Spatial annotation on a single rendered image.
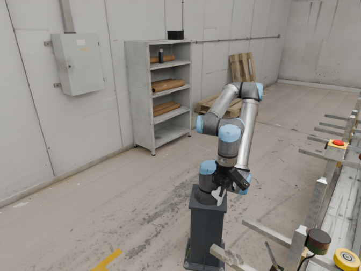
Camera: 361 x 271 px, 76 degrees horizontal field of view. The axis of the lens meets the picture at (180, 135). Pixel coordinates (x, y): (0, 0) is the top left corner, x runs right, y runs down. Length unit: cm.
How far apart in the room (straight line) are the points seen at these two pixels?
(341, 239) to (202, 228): 83
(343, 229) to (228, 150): 98
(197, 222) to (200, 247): 24
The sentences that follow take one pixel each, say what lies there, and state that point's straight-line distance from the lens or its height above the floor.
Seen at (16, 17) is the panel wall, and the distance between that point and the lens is 278.
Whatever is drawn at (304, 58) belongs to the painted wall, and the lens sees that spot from 862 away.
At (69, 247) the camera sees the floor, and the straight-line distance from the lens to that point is 239.
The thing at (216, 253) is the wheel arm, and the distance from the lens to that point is 107.
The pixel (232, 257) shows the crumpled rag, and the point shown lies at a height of 87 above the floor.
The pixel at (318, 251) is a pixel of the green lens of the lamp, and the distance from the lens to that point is 86.
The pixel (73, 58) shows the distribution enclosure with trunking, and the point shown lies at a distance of 270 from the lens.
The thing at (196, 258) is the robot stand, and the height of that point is 8.
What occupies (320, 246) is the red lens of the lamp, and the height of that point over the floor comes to 111.
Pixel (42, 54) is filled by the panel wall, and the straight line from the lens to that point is 283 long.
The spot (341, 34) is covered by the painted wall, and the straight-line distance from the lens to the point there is 843.
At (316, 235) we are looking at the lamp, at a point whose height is 113.
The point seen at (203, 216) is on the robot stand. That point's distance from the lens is 169.
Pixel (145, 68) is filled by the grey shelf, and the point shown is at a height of 125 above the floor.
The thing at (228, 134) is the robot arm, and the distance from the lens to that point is 97.
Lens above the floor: 169
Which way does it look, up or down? 25 degrees down
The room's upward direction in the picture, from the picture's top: straight up
